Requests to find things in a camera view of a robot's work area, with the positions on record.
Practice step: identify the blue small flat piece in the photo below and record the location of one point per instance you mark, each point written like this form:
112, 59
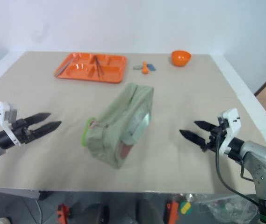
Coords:
152, 67

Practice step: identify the orange plastic bowl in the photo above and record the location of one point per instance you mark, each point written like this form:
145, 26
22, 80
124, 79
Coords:
180, 58

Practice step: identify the clear plastic bag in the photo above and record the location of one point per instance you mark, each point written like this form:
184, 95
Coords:
224, 207

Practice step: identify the dark chopstick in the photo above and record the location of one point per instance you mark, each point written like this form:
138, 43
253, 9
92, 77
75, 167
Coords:
100, 66
97, 65

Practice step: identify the orange black clamp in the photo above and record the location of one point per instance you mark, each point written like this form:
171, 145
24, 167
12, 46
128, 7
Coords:
62, 213
173, 212

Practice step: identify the silver metal chopsticks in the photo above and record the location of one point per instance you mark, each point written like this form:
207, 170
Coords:
63, 67

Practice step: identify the grey small flat piece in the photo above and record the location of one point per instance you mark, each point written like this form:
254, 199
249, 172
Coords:
137, 67

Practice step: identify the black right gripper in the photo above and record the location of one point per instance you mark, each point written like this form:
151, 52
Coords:
214, 137

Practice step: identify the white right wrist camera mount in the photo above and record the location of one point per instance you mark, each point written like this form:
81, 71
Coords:
233, 121

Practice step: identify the green yellow round tag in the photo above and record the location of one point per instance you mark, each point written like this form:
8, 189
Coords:
185, 208

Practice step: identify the white shoe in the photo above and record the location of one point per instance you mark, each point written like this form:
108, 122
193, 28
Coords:
3, 220

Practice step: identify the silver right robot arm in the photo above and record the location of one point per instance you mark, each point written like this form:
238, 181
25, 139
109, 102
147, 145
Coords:
261, 161

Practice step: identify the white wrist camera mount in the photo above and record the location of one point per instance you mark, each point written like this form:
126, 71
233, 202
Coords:
5, 112
233, 121

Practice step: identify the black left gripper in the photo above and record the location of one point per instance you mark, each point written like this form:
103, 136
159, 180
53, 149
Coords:
21, 133

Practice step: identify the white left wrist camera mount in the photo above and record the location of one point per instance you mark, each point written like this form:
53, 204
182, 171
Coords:
5, 112

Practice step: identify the orange plastic spoon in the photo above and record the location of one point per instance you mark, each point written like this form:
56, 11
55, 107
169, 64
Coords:
145, 68

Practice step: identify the orange compartment tray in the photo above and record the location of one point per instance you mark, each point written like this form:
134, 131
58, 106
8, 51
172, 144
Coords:
81, 68

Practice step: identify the green clear-window zipper pouch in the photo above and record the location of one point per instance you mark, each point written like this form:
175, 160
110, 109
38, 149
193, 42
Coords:
118, 121

